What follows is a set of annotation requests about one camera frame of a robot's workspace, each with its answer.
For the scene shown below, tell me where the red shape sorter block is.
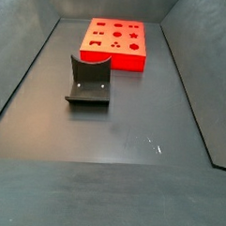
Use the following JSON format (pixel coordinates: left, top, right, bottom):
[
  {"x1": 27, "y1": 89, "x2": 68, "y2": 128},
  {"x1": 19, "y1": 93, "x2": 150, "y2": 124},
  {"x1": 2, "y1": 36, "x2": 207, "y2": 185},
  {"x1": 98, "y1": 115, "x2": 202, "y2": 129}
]
[{"x1": 80, "y1": 18, "x2": 146, "y2": 72}]

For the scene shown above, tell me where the black curved holder bracket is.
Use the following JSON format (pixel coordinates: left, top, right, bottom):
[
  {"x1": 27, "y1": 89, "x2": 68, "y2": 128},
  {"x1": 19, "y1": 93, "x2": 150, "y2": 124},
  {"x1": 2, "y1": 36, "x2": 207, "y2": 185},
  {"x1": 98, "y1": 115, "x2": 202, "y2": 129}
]
[{"x1": 65, "y1": 55, "x2": 111, "y2": 103}]

